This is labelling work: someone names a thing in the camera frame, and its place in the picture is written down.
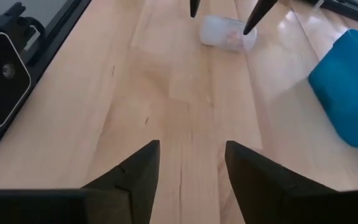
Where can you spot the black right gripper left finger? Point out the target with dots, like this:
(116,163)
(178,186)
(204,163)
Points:
(129,193)

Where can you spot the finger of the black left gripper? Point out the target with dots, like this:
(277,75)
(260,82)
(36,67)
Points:
(194,7)
(258,14)

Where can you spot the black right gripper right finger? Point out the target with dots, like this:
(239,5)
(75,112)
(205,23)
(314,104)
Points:
(266,193)

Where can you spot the teal plastic bin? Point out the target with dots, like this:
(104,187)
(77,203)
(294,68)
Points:
(350,93)

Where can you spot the black depth camera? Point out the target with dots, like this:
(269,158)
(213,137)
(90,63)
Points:
(2,81)

